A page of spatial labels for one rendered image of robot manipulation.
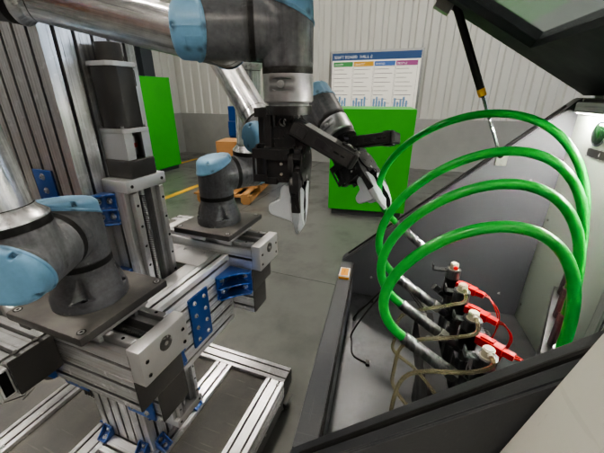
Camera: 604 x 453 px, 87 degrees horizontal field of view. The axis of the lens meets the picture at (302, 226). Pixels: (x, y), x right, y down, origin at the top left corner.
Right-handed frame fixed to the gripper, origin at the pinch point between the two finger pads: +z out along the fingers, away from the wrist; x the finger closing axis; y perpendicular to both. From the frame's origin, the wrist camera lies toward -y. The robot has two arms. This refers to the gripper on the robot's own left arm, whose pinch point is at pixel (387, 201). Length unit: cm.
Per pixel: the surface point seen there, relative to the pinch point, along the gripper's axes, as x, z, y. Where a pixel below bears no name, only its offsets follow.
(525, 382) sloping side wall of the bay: 29.2, 30.3, -15.1
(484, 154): 12.0, 4.9, -21.9
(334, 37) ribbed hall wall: -494, -458, 125
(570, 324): 18.0, 29.3, -19.6
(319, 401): 24.1, 29.2, 19.7
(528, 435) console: 30.4, 34.5, -13.1
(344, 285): -9.2, 11.4, 27.3
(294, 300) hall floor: -110, -1, 148
